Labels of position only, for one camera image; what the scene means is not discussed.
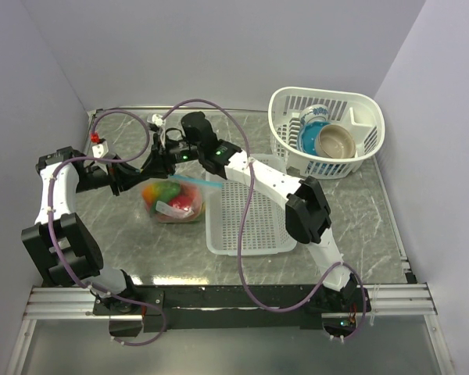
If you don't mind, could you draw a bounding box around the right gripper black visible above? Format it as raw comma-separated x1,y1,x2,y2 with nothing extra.
139,134,202,181

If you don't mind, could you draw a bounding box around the clear zip top bag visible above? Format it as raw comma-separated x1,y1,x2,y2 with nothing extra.
141,175,222,224

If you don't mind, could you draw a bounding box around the orange green fake mango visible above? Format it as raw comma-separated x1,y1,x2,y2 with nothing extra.
141,180,181,202

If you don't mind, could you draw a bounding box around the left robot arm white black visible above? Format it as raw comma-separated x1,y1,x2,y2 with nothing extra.
21,146,140,314

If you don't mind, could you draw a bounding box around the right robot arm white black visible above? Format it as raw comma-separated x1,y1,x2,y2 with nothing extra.
142,112,359,312

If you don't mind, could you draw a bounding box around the red fake pepper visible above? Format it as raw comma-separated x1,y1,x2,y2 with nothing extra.
168,195,195,215

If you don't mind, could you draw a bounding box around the white perforated flat basket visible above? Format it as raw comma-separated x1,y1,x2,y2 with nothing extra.
206,173,297,256

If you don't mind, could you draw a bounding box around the blue plate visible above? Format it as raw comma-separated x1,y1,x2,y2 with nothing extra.
296,121,329,155

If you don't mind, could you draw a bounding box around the white dish rack basket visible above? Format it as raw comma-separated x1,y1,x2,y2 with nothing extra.
268,87,385,180

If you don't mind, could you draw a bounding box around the blue white patterned cup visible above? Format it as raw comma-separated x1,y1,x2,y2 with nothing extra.
299,104,330,126

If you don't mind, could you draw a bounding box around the beige bowl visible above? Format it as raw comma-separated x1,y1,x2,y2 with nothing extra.
315,124,356,159

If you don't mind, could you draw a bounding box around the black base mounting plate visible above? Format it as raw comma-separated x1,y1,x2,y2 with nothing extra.
93,280,371,338

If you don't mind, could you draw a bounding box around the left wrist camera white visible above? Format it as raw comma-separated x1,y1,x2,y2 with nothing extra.
90,132,110,159

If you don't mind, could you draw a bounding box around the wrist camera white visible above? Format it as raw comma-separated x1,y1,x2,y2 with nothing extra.
90,132,110,159
146,113,165,132

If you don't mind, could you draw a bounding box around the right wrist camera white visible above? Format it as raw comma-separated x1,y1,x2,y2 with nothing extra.
146,113,165,132

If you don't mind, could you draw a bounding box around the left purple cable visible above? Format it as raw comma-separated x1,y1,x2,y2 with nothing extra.
46,109,167,348

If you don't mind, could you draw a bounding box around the aluminium rail frame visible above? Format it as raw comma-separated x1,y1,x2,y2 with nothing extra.
7,284,455,374

